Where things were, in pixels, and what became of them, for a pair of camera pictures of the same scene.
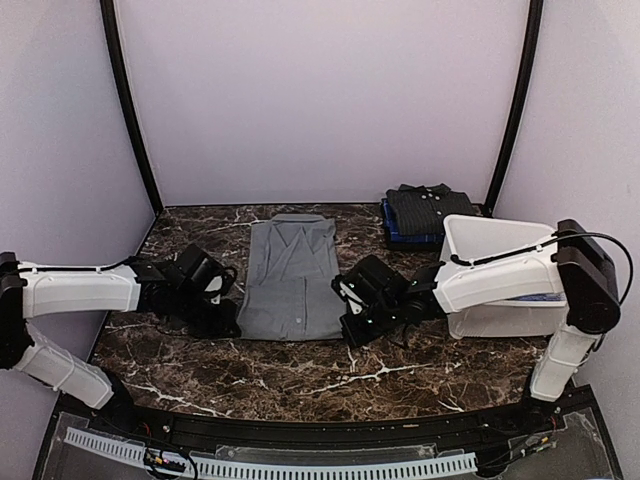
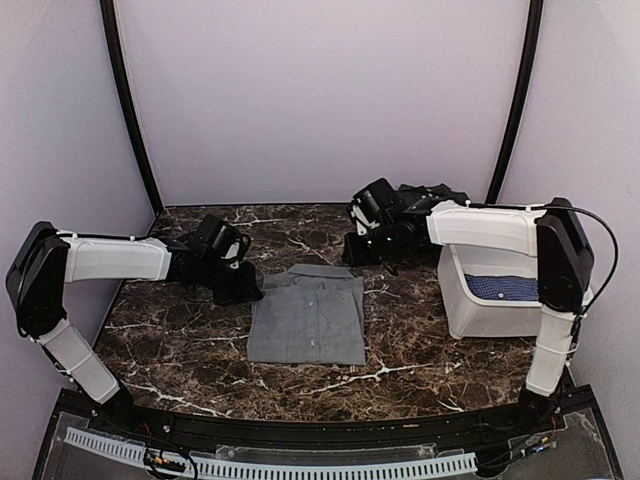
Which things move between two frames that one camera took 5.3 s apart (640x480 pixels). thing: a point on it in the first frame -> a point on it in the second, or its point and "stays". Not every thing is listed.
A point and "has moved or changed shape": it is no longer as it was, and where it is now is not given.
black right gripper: x=354 y=334 -> x=355 y=257
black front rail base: x=556 y=435 stays
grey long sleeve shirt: x=294 y=289 has moved or changed shape
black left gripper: x=225 y=323 -> x=243 y=293
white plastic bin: x=472 y=238 stays
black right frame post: x=520 y=104 stays
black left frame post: x=128 y=91 stays
